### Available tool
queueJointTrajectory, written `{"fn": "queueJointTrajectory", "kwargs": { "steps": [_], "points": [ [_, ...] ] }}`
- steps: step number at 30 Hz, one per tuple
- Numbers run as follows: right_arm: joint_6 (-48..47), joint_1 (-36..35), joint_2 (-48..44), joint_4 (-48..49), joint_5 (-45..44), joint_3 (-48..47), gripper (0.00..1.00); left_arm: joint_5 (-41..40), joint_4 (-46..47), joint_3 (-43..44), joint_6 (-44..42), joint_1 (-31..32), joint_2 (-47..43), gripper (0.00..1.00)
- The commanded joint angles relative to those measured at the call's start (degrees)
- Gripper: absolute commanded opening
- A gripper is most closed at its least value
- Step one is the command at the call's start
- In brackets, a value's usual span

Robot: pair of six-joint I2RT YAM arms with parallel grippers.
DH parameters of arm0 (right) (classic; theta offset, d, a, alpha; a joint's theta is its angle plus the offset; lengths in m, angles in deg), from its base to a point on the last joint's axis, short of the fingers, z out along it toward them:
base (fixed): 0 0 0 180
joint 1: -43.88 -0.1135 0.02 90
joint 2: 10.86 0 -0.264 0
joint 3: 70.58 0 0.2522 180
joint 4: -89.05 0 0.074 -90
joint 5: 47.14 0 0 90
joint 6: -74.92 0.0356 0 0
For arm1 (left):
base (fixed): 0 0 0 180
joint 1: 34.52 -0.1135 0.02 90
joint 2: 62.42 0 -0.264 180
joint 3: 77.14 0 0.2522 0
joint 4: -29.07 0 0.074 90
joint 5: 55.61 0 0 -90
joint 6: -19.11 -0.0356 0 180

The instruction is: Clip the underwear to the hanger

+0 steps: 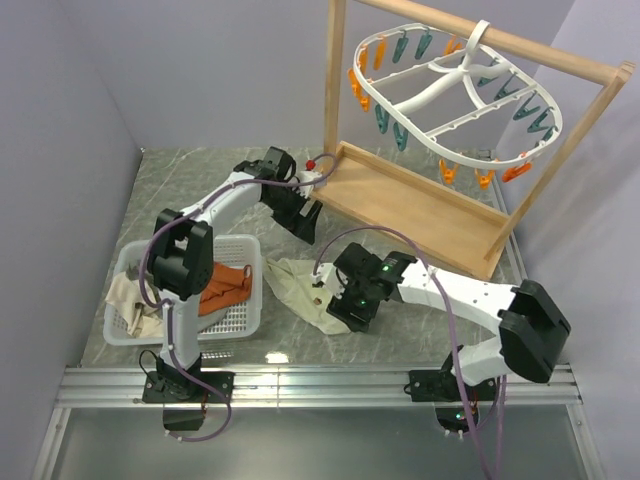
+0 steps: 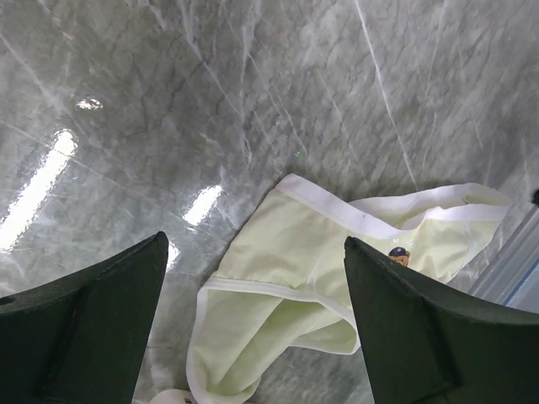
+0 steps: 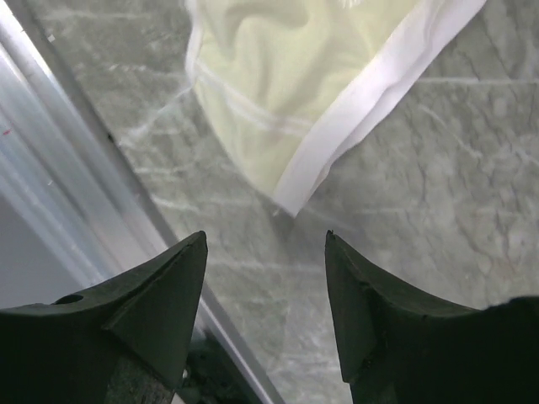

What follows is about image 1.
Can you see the wooden hanger rack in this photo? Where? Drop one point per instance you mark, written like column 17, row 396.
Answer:
column 446, row 224

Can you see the aluminium mounting rail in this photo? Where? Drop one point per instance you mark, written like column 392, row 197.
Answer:
column 282, row 386

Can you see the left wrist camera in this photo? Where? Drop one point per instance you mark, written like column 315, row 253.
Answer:
column 309, row 177

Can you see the pale green underwear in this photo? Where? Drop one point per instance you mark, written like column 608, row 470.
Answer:
column 290, row 281

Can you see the grey cloth in basket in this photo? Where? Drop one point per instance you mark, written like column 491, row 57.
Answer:
column 133, row 272

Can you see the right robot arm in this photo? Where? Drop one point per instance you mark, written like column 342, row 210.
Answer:
column 528, row 329

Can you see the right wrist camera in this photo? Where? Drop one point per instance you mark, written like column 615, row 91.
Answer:
column 328, row 277

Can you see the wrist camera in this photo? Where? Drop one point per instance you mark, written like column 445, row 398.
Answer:
column 328, row 277
column 309, row 177

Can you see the beige cloth in basket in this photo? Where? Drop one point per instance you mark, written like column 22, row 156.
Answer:
column 140, row 319

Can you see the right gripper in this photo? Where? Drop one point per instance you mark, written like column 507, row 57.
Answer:
column 343, row 308

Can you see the orange cloth in basket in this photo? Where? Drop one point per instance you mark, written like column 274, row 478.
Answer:
column 227, row 287

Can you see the teal clothes peg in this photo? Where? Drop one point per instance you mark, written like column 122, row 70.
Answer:
column 382, row 119
column 538, row 124
column 401, row 135
column 526, row 108

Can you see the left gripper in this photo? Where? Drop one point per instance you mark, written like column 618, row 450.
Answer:
column 303, row 227

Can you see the white oval clip hanger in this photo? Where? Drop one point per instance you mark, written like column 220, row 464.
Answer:
column 455, row 96

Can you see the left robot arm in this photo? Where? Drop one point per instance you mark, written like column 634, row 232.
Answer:
column 180, row 256

